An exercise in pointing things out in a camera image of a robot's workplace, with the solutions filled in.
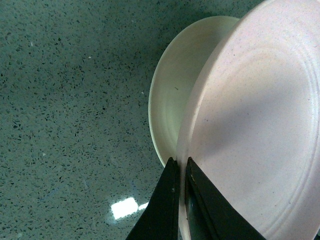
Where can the cream white plate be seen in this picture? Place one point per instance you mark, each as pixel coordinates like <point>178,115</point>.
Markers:
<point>175,76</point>

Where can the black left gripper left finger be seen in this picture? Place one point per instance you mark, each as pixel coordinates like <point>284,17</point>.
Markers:
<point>160,219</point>

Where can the pink plate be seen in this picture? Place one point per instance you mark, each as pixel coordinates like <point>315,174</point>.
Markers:
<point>252,122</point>

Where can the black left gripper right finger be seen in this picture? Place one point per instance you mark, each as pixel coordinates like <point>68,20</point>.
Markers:
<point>210,216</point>

